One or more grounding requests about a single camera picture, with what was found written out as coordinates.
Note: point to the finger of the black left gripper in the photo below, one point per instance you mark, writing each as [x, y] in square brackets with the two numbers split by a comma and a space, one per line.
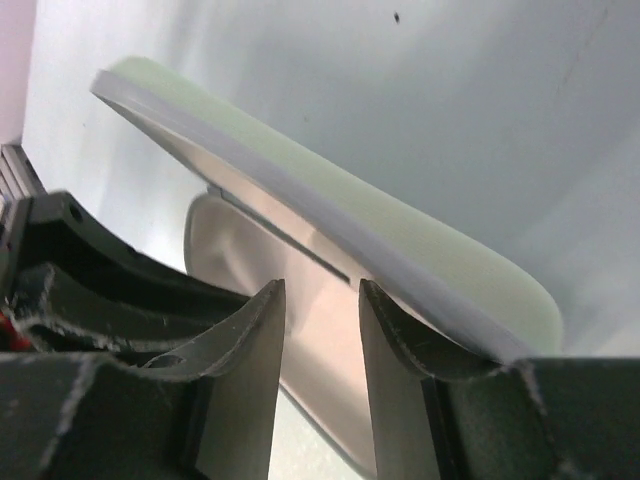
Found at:
[68, 283]

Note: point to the pale green glasses case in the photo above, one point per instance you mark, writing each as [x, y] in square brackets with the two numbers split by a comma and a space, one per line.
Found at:
[275, 209]

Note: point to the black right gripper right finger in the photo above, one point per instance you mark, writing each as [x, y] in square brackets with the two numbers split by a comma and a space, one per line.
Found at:
[439, 411]

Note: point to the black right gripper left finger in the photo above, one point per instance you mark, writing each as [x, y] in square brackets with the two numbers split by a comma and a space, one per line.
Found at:
[204, 410]

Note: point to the right side aluminium rail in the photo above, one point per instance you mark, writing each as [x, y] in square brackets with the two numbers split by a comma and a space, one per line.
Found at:
[18, 178]

